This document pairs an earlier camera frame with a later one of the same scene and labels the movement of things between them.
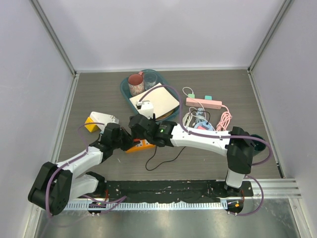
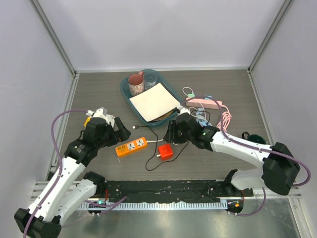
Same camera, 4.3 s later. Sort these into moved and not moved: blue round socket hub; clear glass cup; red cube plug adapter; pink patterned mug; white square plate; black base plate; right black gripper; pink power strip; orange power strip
Moved: red cube plug adapter; orange power strip; right black gripper
Not moved: clear glass cup; pink power strip; black base plate; blue round socket hub; pink patterned mug; white square plate
